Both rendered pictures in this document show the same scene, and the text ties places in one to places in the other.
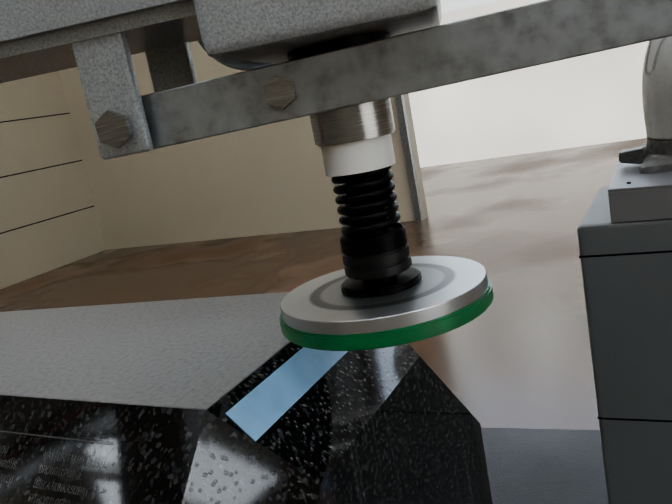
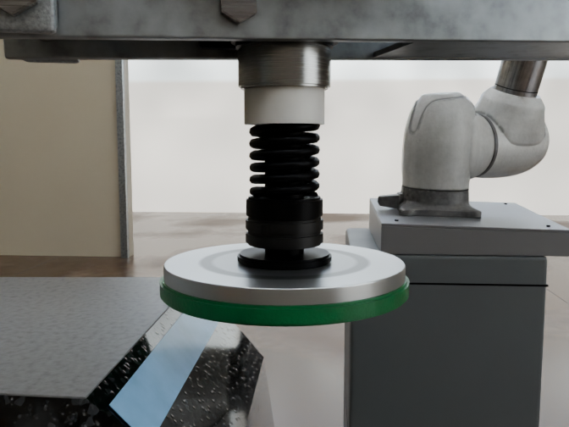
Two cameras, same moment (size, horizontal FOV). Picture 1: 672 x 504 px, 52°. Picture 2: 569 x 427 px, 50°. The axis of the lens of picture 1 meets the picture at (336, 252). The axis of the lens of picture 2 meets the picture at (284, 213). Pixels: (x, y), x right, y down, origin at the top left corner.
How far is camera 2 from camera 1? 0.28 m
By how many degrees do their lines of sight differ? 25
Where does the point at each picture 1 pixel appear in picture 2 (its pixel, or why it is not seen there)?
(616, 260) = not seen: hidden behind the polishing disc
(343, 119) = (293, 57)
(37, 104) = not seen: outside the picture
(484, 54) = (457, 18)
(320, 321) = (249, 287)
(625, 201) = (394, 235)
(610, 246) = not seen: hidden behind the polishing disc
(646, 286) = (404, 313)
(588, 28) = (549, 17)
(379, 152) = (318, 105)
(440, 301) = (383, 276)
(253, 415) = (140, 409)
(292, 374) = (165, 362)
